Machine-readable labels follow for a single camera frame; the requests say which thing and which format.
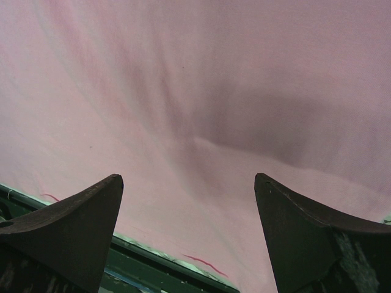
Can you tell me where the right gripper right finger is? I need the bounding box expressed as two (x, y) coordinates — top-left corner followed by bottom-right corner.
(254, 173), (390, 292)

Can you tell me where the black base frame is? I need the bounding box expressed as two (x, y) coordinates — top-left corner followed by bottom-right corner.
(1, 186), (234, 292)

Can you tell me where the pink t-shirt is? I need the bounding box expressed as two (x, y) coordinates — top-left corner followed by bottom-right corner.
(1, 1), (390, 292)

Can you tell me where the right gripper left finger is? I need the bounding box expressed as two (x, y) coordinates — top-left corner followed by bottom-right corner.
(1, 174), (124, 292)

